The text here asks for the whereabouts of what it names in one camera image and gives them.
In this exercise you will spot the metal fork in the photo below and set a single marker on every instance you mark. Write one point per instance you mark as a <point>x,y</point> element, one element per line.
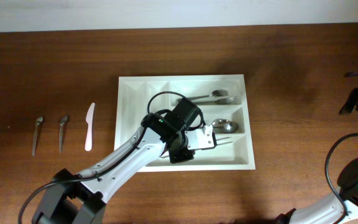
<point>210,97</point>
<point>232,100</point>

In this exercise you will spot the white cutlery tray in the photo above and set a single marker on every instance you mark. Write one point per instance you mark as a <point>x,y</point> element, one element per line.
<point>137,95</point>

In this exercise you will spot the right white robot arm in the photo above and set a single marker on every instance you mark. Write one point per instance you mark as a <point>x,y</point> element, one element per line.
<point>341,205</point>

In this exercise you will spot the small metal teaspoon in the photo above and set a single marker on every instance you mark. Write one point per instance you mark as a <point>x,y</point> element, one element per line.
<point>62,122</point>
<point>38,123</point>

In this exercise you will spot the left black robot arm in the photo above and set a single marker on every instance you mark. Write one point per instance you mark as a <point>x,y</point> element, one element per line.
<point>82,198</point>

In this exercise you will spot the large metal spoon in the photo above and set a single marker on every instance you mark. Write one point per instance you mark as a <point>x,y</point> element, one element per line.
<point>229,128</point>
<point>219,123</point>

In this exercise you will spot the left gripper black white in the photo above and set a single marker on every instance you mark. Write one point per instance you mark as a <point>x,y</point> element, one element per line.
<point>187,152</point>

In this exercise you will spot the pink plastic knife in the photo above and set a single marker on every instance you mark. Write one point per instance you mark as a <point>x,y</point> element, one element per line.
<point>89,133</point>

